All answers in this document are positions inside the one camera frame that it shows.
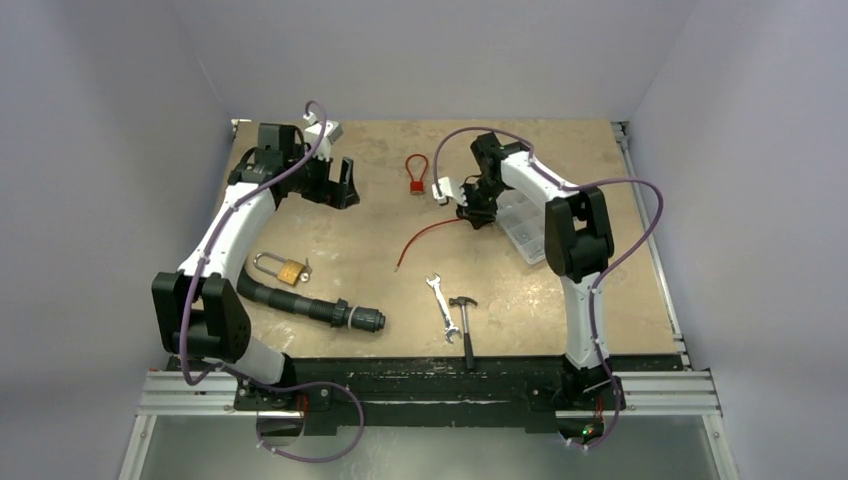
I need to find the clear plastic screw box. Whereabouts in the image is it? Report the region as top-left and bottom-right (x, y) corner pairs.
(496, 190), (545, 265)

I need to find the black corrugated hose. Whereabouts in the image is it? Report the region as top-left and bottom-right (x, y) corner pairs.
(235, 268), (388, 335)

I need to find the black handled hammer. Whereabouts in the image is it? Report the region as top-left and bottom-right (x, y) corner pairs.
(448, 296), (478, 371)

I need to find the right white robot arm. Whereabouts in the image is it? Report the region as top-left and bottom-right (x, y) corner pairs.
(456, 131), (614, 407)

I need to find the silver wrench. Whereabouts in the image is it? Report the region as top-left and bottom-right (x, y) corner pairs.
(425, 273), (461, 344)

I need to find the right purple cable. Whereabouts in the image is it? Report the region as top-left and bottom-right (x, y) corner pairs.
(431, 127), (666, 452)

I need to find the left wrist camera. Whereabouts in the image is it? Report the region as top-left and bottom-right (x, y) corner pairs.
(302, 113), (343, 161)

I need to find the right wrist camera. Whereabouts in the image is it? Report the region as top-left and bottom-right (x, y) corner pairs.
(431, 177), (467, 206)

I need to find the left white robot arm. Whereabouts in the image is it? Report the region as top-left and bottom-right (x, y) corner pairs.
(152, 120), (386, 409)

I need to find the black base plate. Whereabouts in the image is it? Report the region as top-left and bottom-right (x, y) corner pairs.
(193, 356), (627, 439)

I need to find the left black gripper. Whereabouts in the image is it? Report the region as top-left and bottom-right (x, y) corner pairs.
(285, 143), (358, 209)

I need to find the small red cable padlock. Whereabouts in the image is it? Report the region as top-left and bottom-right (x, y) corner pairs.
(404, 153), (430, 195)

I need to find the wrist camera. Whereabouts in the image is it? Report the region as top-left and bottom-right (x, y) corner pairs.
(302, 113), (343, 161)
(431, 177), (467, 206)

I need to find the brass padlock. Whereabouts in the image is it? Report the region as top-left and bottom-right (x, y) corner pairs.
(253, 251), (312, 286)

